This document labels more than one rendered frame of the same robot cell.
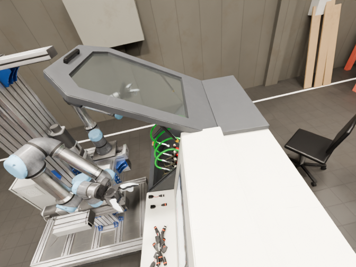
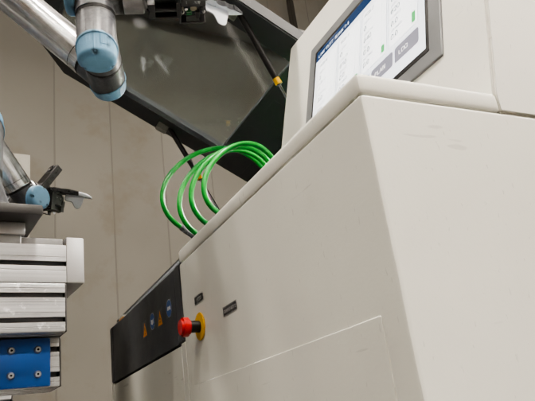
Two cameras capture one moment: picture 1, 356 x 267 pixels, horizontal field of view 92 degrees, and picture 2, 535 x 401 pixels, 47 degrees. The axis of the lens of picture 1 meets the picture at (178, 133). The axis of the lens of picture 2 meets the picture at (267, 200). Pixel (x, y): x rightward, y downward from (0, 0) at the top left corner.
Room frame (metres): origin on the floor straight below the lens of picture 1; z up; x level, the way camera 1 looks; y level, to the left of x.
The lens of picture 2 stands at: (-0.40, 0.84, 0.60)
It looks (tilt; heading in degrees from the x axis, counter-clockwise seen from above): 20 degrees up; 327
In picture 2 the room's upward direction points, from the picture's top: 8 degrees counter-clockwise
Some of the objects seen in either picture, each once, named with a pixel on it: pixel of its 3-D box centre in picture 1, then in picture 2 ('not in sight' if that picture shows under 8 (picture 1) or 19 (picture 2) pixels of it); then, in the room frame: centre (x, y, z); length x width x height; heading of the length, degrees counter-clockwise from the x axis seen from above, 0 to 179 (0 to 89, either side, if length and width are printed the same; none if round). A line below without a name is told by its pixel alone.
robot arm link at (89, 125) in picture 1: (82, 114); not in sight; (1.42, 0.81, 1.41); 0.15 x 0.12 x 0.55; 27
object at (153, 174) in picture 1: (154, 165); (148, 333); (1.11, 0.29, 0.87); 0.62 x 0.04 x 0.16; 175
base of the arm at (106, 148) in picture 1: (103, 146); not in sight; (1.30, 0.75, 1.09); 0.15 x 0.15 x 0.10
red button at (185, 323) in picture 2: not in sight; (190, 326); (0.66, 0.37, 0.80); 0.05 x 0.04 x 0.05; 175
